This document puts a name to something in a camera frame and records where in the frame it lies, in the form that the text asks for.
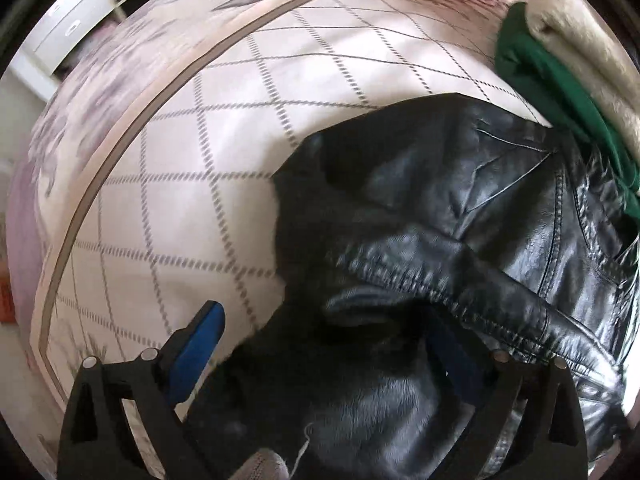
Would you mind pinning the black leather jacket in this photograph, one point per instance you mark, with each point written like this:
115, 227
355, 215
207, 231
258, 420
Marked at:
440, 270

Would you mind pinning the beige fleece garment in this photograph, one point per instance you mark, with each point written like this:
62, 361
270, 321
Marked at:
585, 45

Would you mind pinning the checked floral bed sheet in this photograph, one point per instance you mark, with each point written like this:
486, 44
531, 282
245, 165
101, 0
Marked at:
175, 160

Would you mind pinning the orange box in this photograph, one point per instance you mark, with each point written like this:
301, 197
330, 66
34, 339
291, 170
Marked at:
4, 295

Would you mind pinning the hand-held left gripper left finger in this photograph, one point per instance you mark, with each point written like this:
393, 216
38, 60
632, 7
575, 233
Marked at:
200, 345

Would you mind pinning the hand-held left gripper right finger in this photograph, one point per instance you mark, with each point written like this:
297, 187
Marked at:
462, 355

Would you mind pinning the green garment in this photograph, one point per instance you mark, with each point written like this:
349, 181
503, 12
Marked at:
555, 80

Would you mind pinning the white drawer cabinet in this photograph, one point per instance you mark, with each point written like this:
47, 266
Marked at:
75, 20

